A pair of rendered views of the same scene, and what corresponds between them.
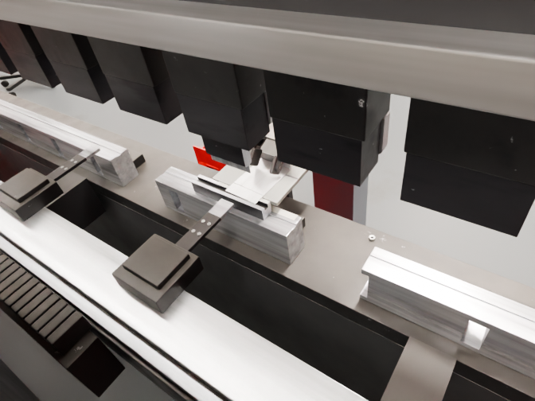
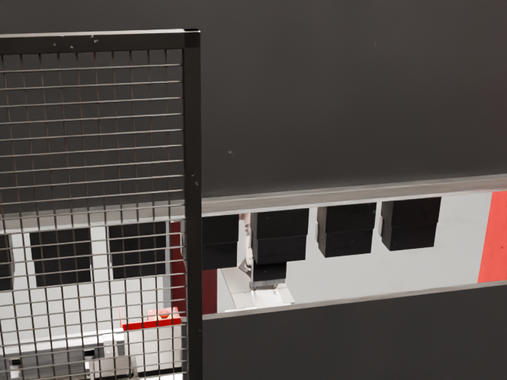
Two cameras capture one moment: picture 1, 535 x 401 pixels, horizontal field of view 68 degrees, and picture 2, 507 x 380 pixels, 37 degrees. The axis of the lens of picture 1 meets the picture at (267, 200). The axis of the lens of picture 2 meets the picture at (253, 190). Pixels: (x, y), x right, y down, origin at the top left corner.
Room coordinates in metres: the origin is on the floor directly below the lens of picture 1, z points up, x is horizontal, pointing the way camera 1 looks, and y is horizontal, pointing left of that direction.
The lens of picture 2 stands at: (-0.38, 1.67, 2.23)
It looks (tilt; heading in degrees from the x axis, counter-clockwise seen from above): 24 degrees down; 304
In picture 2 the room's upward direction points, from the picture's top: 1 degrees clockwise
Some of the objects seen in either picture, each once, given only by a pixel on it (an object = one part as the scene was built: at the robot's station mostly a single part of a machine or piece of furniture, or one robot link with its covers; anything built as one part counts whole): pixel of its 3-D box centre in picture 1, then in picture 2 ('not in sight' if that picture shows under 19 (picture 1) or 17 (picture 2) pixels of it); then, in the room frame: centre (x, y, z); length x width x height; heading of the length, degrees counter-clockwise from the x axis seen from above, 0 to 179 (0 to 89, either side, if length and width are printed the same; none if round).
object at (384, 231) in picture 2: (478, 146); (408, 218); (0.35, -0.26, 1.26); 0.15 x 0.09 x 0.17; 48
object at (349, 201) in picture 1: (341, 167); (189, 320); (1.25, -0.33, 0.50); 0.18 x 0.18 x 1.00; 53
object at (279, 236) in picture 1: (225, 211); not in sight; (0.67, 0.10, 0.92); 0.39 x 0.06 x 0.10; 48
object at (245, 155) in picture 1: (225, 146); (268, 271); (0.63, 0.06, 1.13); 0.10 x 0.02 x 0.10; 48
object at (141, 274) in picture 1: (185, 241); not in sight; (0.52, 0.17, 1.01); 0.26 x 0.12 x 0.05; 138
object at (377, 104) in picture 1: (328, 111); (345, 223); (0.49, -0.11, 1.26); 0.15 x 0.09 x 0.17; 48
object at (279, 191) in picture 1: (276, 157); (255, 283); (0.74, -0.04, 1.00); 0.26 x 0.18 x 0.01; 138
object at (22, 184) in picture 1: (52, 173); (112, 357); (0.83, 0.51, 1.01); 0.26 x 0.12 x 0.05; 138
